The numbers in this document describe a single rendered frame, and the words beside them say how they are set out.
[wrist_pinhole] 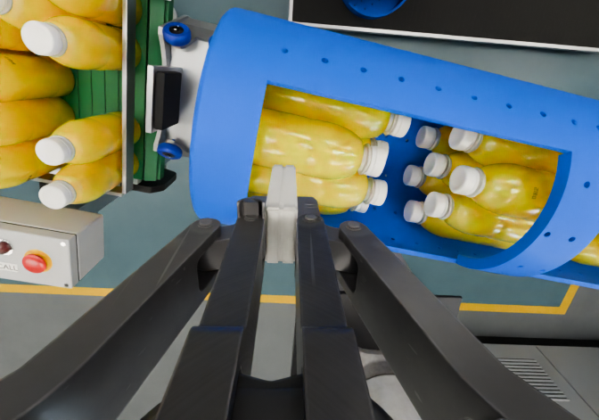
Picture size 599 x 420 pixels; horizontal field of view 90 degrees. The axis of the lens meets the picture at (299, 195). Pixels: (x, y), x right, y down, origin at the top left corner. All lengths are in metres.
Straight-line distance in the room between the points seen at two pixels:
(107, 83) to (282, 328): 1.83
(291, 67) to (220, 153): 0.11
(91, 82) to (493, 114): 0.68
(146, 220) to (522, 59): 2.09
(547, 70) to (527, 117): 1.54
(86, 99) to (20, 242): 0.29
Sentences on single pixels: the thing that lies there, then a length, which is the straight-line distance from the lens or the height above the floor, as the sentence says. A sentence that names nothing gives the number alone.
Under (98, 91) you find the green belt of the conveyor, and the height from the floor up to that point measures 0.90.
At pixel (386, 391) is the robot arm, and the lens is 0.75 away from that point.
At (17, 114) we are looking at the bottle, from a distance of 0.67.
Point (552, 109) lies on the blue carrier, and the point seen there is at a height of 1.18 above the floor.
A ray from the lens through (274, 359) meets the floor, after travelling 2.42.
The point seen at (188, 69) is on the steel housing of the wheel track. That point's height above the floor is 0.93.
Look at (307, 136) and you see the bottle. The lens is 0.35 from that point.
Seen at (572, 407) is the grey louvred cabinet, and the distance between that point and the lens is 2.46.
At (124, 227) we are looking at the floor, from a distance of 1.98.
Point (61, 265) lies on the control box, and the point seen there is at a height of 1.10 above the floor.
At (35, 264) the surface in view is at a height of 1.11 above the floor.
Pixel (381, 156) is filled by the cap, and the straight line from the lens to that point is 0.39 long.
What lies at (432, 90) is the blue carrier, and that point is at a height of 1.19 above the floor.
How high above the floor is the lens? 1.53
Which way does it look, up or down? 68 degrees down
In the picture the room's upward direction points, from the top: 176 degrees clockwise
